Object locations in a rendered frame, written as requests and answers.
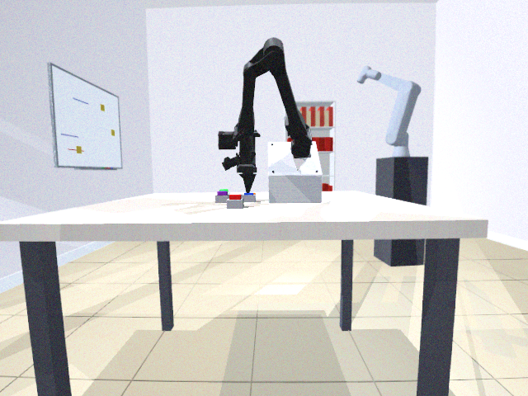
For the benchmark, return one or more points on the purple button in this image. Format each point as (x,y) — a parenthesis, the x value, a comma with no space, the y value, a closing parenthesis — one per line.
(221,197)

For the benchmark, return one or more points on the blue button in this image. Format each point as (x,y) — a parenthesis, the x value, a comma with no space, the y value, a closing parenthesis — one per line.
(249,197)

